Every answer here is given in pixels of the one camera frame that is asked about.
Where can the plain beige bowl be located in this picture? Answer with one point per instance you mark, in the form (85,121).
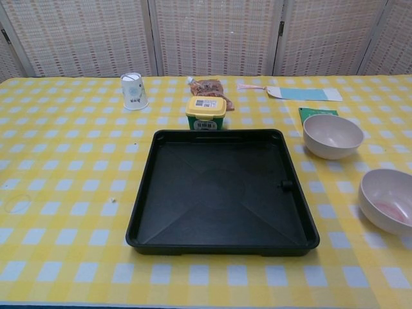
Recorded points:
(331,135)

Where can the beige bowl with pink stain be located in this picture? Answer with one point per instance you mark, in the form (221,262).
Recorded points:
(386,193)

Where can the black square plastic tray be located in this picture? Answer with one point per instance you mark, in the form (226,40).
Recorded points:
(180,193)

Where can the green tub with yellow lid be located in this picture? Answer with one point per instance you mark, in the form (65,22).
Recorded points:
(206,111)

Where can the brown sauce pouch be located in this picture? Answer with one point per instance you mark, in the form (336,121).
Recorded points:
(209,87)

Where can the clear glass cup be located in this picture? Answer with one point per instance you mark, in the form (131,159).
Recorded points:
(133,93)

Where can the green printed card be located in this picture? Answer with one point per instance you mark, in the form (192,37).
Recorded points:
(309,113)

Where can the blue white bookmark with tassel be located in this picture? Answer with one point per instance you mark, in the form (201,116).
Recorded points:
(302,93)

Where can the woven bamboo folding screen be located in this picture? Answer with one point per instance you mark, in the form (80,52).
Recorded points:
(206,35)

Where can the yellow white checkered tablecloth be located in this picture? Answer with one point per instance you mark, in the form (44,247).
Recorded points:
(386,128)
(80,145)

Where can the thin rubber band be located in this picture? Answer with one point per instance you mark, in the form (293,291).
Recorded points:
(7,202)

